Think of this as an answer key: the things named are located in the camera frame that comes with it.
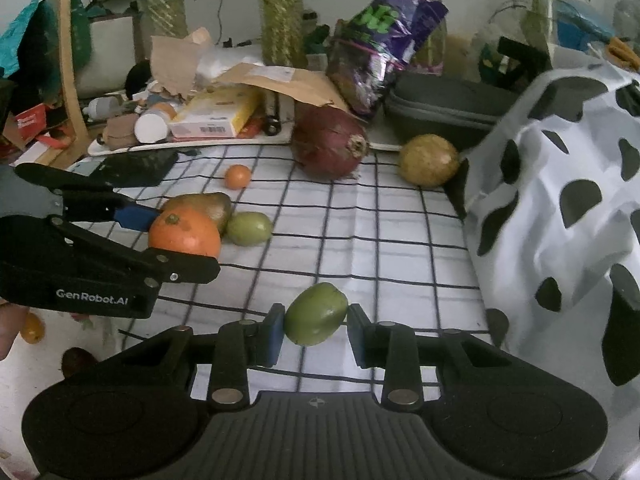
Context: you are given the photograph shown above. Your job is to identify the red cardboard box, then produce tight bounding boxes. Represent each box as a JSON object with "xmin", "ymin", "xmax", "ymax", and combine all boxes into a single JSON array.
[{"xmin": 14, "ymin": 104, "xmax": 56, "ymax": 146}]

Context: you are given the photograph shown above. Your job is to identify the yellow-brown round fruit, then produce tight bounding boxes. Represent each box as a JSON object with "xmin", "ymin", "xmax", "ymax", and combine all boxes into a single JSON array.
[{"xmin": 398, "ymin": 134, "xmax": 461, "ymax": 189}]

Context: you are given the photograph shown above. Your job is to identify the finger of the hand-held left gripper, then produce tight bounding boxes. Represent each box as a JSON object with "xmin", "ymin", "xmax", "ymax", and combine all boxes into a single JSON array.
[
  {"xmin": 14, "ymin": 161, "xmax": 162, "ymax": 232},
  {"xmin": 49, "ymin": 215, "xmax": 222, "ymax": 287}
]

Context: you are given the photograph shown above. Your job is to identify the brown-green pear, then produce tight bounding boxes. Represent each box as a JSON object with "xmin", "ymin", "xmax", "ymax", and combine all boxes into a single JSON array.
[{"xmin": 161, "ymin": 192, "xmax": 233, "ymax": 236}]

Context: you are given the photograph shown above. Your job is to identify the purple snack bag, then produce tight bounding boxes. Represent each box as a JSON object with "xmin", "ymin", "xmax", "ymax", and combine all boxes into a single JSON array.
[{"xmin": 327, "ymin": 0, "xmax": 449, "ymax": 121}]

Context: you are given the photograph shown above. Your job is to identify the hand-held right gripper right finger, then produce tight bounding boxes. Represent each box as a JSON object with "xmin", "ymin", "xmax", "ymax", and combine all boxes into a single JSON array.
[{"xmin": 347, "ymin": 302, "xmax": 506, "ymax": 411}]

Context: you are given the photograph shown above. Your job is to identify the green plum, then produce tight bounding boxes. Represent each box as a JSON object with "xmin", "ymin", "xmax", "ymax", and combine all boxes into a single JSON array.
[
  {"xmin": 283, "ymin": 282, "xmax": 349, "ymax": 347},
  {"xmin": 226, "ymin": 211, "xmax": 274, "ymax": 247}
]

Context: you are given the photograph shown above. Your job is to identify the blue plastic bag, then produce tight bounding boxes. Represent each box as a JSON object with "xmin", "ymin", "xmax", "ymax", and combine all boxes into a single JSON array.
[{"xmin": 555, "ymin": 0, "xmax": 616, "ymax": 43}]

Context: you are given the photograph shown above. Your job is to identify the small yellow fruit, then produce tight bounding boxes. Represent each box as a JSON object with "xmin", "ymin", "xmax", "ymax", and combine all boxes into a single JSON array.
[{"xmin": 20, "ymin": 312, "xmax": 46, "ymax": 345}]

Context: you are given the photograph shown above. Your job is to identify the grey zipper case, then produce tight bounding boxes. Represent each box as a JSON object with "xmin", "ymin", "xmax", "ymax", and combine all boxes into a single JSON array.
[{"xmin": 384, "ymin": 72, "xmax": 521, "ymax": 151}]

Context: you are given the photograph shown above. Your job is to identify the white round jar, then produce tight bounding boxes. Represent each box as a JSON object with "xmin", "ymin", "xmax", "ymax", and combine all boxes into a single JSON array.
[{"xmin": 134, "ymin": 110, "xmax": 171, "ymax": 143}]

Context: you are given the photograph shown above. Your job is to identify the small dark red fruit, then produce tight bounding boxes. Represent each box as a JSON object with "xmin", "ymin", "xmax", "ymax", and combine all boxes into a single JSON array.
[{"xmin": 61, "ymin": 347, "xmax": 98, "ymax": 378}]

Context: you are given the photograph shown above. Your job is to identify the wooden chair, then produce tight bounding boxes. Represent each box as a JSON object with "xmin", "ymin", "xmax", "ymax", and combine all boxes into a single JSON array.
[{"xmin": 47, "ymin": 0, "xmax": 92, "ymax": 147}]

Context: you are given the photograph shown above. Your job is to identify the small orange kumquat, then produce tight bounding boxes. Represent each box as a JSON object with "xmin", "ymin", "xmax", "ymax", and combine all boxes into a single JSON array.
[{"xmin": 224, "ymin": 164, "xmax": 252, "ymax": 190}]

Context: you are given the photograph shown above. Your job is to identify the large orange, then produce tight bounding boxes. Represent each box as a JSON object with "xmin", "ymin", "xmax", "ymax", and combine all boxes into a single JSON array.
[{"xmin": 148, "ymin": 209, "xmax": 222, "ymax": 260}]

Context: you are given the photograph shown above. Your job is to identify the black square holder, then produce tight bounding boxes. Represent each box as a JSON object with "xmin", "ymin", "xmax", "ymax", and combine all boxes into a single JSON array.
[{"xmin": 497, "ymin": 36, "xmax": 553, "ymax": 93}]

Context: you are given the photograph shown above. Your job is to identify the black ribbed case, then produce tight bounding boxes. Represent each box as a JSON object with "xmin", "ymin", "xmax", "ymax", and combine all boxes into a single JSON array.
[{"xmin": 89, "ymin": 149, "xmax": 180, "ymax": 188}]

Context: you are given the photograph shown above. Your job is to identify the teal plastic bag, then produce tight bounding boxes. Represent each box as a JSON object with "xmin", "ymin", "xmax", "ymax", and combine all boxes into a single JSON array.
[{"xmin": 0, "ymin": 0, "xmax": 46, "ymax": 78}]

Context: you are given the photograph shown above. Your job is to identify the grey-white cylinder bottle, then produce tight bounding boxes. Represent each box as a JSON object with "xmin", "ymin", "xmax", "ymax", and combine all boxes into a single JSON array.
[{"xmin": 87, "ymin": 96, "xmax": 123, "ymax": 120}]

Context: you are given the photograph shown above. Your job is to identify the white tray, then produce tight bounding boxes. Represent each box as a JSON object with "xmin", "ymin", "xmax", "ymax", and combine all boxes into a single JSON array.
[{"xmin": 87, "ymin": 125, "xmax": 401, "ymax": 157}]

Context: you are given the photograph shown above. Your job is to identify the person's left hand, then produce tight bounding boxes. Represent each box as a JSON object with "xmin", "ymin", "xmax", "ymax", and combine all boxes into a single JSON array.
[{"xmin": 0, "ymin": 304, "xmax": 29, "ymax": 361}]

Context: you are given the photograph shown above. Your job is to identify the orange object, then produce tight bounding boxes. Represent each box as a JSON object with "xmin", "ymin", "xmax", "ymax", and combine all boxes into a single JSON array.
[{"xmin": 605, "ymin": 37, "xmax": 640, "ymax": 68}]

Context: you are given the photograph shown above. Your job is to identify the white black-checked cloth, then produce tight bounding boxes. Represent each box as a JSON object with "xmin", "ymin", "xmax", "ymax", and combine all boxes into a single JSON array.
[{"xmin": 30, "ymin": 137, "xmax": 501, "ymax": 396}]

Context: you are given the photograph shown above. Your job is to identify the torn brown paper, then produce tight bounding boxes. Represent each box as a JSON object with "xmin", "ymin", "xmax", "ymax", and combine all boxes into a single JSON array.
[{"xmin": 150, "ymin": 27, "xmax": 213, "ymax": 96}]

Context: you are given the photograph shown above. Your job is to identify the white plastic bag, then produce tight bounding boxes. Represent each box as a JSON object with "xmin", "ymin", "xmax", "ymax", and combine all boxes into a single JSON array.
[{"xmin": 197, "ymin": 42, "xmax": 263, "ymax": 81}]

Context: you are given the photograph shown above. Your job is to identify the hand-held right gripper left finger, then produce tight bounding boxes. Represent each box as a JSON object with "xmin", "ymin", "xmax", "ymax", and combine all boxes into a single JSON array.
[{"xmin": 107, "ymin": 304, "xmax": 286, "ymax": 411}]

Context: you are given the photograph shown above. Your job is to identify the brown jar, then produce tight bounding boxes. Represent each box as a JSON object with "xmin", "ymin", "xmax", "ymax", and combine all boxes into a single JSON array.
[{"xmin": 102, "ymin": 114, "xmax": 138, "ymax": 151}]

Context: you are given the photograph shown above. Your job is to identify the large red dragon fruit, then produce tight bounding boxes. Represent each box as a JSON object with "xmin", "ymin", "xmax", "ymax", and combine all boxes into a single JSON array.
[{"xmin": 291, "ymin": 106, "xmax": 371, "ymax": 181}]

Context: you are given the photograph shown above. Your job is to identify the bamboo plant in glass vase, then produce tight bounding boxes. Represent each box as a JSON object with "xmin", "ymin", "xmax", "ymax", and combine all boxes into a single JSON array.
[{"xmin": 520, "ymin": 0, "xmax": 593, "ymax": 56}]

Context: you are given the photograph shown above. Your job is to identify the cow print blanket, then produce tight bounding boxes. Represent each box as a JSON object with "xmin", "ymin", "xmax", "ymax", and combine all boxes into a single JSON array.
[{"xmin": 457, "ymin": 62, "xmax": 640, "ymax": 391}]

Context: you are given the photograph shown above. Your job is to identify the brown cardboard envelope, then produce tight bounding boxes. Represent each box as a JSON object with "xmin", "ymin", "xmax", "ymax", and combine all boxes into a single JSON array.
[{"xmin": 215, "ymin": 62, "xmax": 351, "ymax": 111}]

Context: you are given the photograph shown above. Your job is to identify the black round object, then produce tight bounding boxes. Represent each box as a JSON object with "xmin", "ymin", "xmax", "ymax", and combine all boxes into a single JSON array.
[{"xmin": 124, "ymin": 60, "xmax": 153, "ymax": 98}]

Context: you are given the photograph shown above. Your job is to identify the yellow cardboard box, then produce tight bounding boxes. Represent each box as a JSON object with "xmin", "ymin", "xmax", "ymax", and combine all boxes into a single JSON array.
[{"xmin": 169, "ymin": 85, "xmax": 263, "ymax": 138}]

